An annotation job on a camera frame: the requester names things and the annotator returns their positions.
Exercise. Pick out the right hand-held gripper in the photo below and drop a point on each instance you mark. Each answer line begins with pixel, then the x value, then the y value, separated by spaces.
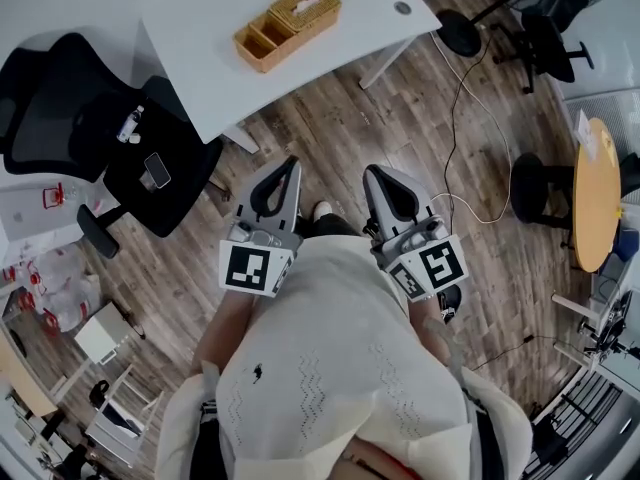
pixel 435 263

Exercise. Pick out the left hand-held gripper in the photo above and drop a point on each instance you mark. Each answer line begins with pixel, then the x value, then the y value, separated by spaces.
pixel 245 268

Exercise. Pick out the woven rattan tissue box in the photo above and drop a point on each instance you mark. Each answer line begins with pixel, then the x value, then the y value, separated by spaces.
pixel 280 33

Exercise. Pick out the white tissue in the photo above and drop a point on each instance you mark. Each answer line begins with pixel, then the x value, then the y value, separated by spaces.
pixel 305 7

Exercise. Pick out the person's right forearm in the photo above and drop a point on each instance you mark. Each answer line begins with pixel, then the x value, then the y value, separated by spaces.
pixel 431 328

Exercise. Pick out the person's left forearm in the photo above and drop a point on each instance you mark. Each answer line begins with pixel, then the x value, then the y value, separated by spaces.
pixel 225 328

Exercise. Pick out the clear plastic box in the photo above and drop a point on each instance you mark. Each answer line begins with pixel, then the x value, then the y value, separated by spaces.
pixel 586 135

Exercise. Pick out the small white box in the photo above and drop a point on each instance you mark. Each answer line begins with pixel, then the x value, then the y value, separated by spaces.
pixel 100 335

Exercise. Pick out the white laptop box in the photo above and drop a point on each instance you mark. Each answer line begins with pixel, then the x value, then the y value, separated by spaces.
pixel 30 215

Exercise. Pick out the person's white shoe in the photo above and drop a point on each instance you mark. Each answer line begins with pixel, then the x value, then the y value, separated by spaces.
pixel 322 210

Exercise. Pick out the white desk leg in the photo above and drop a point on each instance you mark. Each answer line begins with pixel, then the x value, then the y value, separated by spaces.
pixel 385 63
pixel 242 138

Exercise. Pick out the white smartphone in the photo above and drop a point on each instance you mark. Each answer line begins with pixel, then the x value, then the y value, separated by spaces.
pixel 157 169

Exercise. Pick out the black round stool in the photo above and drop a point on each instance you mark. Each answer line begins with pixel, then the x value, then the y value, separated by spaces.
pixel 532 188

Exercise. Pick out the small white earbud case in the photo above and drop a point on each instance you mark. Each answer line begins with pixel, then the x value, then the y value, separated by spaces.
pixel 134 139

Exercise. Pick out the person's white knit sweater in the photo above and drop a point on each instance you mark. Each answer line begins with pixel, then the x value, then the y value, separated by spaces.
pixel 325 343

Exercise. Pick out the clear water bottle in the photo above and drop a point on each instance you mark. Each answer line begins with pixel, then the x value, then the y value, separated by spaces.
pixel 130 125

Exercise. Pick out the black floor fan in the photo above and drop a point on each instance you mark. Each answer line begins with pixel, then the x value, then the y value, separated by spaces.
pixel 457 33

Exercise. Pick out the round wooden table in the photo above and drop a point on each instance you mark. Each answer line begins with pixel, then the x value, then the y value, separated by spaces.
pixel 595 208

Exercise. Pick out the black mesh office chair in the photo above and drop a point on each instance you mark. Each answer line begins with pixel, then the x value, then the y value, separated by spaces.
pixel 60 118

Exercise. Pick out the clear plastic bag pile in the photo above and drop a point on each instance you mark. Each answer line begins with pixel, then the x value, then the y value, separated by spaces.
pixel 60 288

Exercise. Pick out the blue container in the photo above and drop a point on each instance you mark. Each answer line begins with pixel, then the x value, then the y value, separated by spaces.
pixel 627 245

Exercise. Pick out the black equipment on stand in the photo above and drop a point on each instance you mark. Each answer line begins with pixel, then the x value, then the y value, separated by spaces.
pixel 612 328

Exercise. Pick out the person's cream jacket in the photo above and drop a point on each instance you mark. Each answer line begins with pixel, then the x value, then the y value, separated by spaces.
pixel 185 433

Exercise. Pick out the black metal railing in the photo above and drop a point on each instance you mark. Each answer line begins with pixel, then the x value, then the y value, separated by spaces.
pixel 580 413

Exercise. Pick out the wooden desk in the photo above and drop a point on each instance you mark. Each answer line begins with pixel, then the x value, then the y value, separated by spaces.
pixel 25 378

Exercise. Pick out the white wall vent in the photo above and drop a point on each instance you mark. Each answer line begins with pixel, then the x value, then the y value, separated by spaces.
pixel 607 113

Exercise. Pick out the white frame table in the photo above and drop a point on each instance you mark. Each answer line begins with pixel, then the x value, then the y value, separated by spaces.
pixel 117 418

